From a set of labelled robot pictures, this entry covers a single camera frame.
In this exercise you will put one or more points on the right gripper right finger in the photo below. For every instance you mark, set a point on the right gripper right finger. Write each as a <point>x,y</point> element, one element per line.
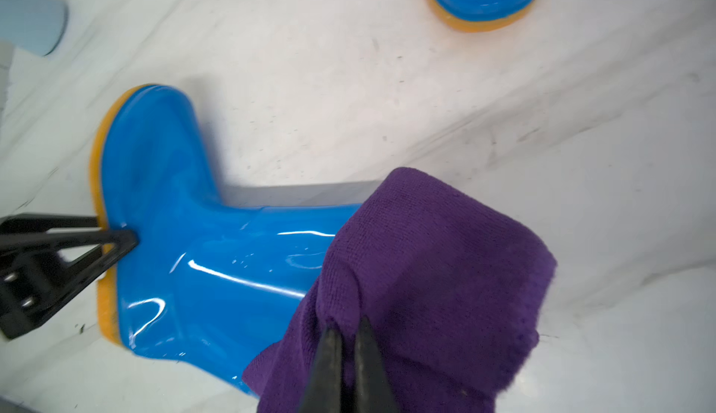
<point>372,390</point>

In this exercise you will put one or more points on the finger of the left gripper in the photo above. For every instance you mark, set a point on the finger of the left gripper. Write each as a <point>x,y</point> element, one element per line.
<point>32,232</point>
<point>38,278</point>

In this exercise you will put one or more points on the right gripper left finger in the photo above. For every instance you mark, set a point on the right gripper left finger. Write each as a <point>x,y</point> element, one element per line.
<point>324,389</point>

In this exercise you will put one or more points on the purple cloth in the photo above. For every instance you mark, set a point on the purple cloth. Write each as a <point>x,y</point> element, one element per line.
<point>452,289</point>

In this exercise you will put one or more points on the light blue cup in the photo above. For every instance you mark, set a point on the light blue cup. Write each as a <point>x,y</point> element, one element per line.
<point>36,26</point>

